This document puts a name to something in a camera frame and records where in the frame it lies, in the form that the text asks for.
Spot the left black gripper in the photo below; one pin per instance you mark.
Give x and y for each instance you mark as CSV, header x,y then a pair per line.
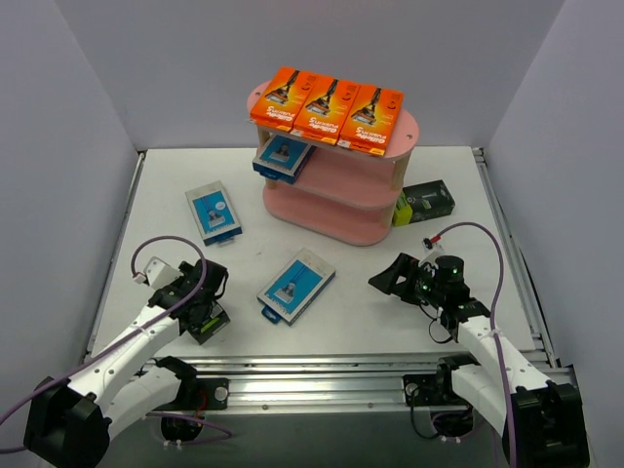
x,y
203,318

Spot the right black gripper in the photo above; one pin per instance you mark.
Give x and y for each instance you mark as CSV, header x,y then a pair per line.
x,y
409,281

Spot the black green razor box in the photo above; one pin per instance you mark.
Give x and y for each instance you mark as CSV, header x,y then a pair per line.
x,y
205,323
421,202

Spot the blue razor box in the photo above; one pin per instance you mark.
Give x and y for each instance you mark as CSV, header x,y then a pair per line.
x,y
213,213
295,287
282,158

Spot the small orange razor box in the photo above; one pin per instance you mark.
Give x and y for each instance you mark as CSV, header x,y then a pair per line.
x,y
371,121

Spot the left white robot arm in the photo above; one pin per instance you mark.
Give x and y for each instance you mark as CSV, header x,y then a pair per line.
x,y
72,422

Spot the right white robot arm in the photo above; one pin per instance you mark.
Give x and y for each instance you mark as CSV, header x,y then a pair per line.
x,y
541,423

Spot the pink three-tier shelf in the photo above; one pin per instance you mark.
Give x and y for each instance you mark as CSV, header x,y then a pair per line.
x,y
346,195

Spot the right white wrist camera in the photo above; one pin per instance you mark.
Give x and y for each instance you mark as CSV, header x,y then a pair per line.
x,y
433,249

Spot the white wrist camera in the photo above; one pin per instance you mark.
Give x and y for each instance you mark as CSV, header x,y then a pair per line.
x,y
433,249
157,274

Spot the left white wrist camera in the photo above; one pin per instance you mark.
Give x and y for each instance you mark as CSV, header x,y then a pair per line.
x,y
157,274

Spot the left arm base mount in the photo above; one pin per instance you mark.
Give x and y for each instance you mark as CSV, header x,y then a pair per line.
x,y
183,422

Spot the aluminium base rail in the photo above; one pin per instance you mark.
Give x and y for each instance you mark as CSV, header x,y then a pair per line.
x,y
316,384

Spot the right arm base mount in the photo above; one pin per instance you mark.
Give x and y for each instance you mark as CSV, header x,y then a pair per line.
x,y
451,418

